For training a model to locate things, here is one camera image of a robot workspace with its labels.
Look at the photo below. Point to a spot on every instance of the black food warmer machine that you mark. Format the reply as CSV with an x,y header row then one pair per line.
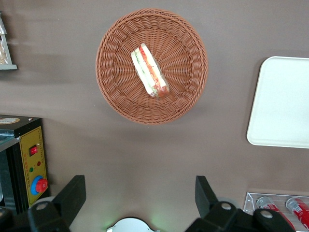
x,y
17,125

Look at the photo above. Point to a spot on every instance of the triangle sandwich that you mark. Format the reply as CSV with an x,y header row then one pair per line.
x,y
149,70

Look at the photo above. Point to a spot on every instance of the beige plastic serving tray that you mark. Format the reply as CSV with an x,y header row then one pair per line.
x,y
282,101

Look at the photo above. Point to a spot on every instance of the red emergency stop button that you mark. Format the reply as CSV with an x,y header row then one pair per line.
x,y
39,185

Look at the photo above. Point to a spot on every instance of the red rocker power switch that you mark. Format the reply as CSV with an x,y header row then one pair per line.
x,y
33,150

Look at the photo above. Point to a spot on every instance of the round brown wicker basket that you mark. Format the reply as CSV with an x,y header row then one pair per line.
x,y
181,60

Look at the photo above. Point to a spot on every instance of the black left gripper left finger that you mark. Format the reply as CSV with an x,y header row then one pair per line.
x,y
70,193

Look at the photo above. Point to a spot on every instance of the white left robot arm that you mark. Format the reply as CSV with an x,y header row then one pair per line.
x,y
131,226

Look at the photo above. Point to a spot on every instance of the clear acrylic bottle rack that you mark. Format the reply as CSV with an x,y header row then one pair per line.
x,y
251,200

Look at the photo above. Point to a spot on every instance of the grey snack display rack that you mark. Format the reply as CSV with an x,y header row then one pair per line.
x,y
9,67

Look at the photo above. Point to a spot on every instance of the red cola bottle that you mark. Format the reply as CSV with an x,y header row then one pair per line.
x,y
265,202
298,207

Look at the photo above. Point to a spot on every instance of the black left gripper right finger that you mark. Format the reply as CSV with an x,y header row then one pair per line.
x,y
205,193

